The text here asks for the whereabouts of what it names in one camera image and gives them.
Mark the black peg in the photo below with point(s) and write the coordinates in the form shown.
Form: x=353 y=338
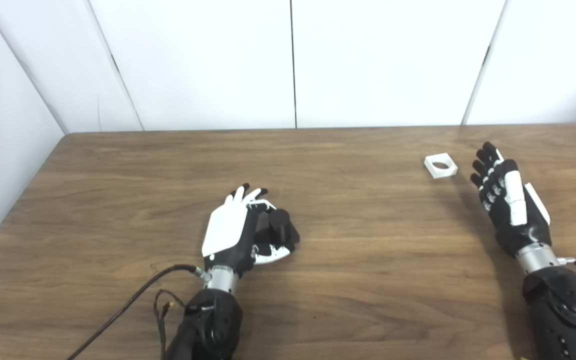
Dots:
x=280 y=225

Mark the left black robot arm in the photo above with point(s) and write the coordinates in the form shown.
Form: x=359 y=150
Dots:
x=213 y=325

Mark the white square piece with hole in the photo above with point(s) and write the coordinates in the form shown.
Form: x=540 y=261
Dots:
x=440 y=173

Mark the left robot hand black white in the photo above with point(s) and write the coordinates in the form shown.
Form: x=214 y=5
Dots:
x=225 y=225

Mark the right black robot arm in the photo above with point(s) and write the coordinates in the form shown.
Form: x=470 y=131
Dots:
x=563 y=315

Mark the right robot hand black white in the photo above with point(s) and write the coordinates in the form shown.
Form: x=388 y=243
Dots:
x=508 y=225

